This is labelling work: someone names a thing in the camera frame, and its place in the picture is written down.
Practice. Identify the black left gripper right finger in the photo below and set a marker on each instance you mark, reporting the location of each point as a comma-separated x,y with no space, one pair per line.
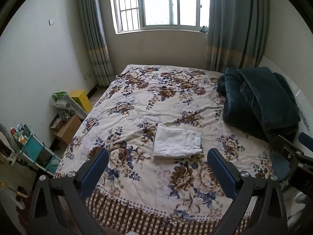
269,213

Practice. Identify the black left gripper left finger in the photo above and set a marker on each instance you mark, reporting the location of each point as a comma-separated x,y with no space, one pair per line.
46,215

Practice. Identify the white pants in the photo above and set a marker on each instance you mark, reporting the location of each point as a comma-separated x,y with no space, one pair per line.
176,143

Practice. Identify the cardboard box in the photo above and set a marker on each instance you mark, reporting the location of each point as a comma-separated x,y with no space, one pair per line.
68,129

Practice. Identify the teal storage shelf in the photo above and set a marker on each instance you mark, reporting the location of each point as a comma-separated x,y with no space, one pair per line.
34,150

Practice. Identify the floral bed cover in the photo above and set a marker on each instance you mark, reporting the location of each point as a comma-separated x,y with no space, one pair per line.
158,123

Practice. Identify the dark green blanket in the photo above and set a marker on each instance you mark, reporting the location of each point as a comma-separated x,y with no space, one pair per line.
259,102

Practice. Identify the green plastic bag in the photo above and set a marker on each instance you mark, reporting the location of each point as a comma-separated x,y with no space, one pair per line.
59,100

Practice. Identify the yellow box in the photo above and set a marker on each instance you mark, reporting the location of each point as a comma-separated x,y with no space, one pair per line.
81,98

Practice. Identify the left striped curtain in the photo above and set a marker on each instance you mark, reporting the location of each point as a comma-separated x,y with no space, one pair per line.
95,41

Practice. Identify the striped curtain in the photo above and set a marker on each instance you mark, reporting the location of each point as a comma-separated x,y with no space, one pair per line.
237,34
95,41

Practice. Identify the right striped curtain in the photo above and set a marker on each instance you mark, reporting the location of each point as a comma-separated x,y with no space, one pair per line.
237,34

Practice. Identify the window with bars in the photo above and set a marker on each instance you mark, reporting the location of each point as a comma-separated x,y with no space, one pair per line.
140,15

